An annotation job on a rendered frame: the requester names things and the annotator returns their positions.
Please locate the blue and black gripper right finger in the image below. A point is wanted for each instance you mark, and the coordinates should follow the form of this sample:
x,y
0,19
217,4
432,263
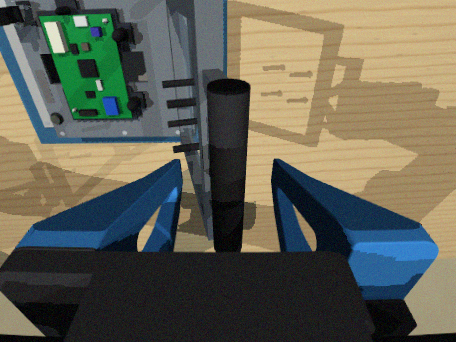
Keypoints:
x,y
387,252

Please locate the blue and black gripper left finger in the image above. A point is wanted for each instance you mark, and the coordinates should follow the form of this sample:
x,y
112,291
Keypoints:
x,y
113,221

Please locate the green circuit board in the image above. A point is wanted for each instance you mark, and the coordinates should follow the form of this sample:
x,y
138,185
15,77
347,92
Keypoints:
x,y
88,64

